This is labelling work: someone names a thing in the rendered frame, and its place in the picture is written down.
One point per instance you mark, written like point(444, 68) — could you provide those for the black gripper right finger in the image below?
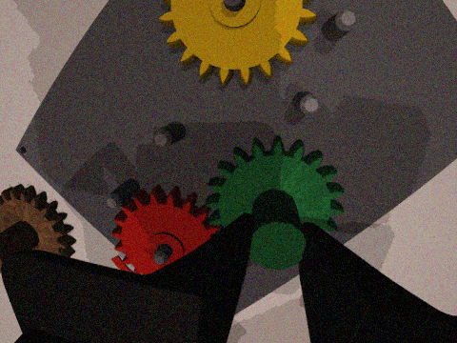
point(349, 301)

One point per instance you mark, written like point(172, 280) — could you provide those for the yellow gear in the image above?
point(236, 40)

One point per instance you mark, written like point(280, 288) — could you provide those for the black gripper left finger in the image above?
point(189, 301)

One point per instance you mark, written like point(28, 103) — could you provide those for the grey board with pegs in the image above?
point(375, 90)

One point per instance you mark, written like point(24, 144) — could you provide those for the green gear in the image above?
point(283, 190)

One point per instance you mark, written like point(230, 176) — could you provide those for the red gear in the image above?
point(151, 219)

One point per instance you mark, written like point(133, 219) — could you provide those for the brown toothed gear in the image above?
point(27, 221)

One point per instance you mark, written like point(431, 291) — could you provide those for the red curved arrow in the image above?
point(118, 262)

